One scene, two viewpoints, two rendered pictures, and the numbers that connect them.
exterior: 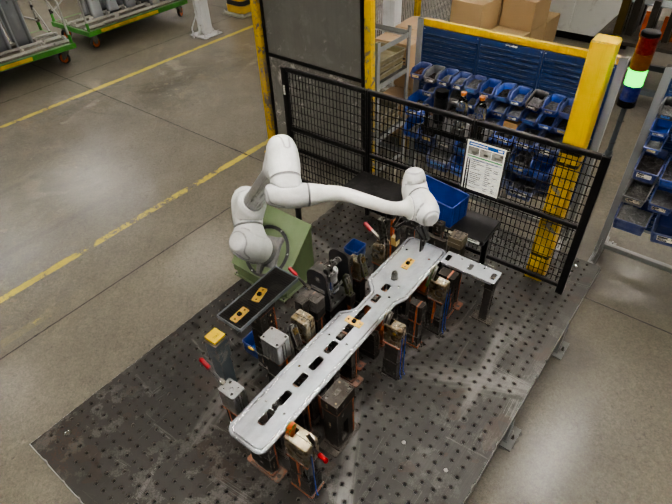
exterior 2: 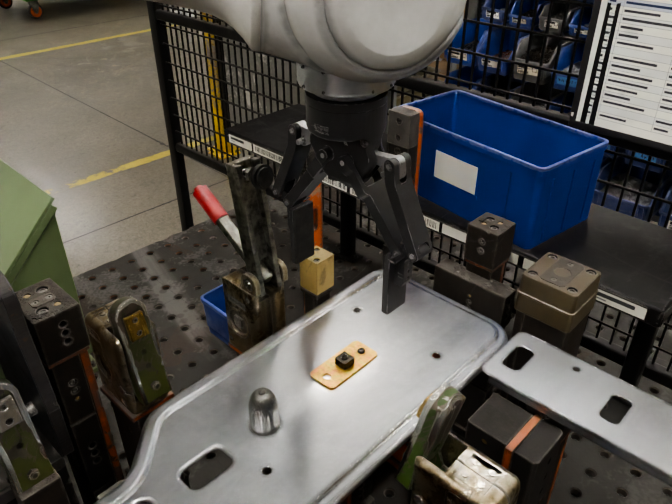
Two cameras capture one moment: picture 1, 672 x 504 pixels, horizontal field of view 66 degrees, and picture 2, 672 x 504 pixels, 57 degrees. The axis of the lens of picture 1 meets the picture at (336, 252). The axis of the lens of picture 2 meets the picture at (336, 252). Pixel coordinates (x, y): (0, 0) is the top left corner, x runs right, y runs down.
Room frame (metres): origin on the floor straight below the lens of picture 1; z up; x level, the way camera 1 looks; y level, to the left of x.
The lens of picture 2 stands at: (1.35, -0.39, 1.52)
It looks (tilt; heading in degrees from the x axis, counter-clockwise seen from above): 33 degrees down; 5
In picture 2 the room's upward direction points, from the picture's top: straight up
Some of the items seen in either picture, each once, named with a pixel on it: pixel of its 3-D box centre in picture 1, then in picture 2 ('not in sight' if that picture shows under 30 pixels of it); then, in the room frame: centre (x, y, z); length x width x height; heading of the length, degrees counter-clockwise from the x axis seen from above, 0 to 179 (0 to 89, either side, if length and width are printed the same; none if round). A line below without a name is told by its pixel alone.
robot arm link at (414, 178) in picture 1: (414, 186); not in sight; (1.89, -0.36, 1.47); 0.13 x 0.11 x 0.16; 10
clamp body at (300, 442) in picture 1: (305, 461); not in sight; (0.96, 0.15, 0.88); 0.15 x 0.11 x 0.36; 52
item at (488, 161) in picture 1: (483, 168); (669, 38); (2.27, -0.78, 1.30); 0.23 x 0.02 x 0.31; 52
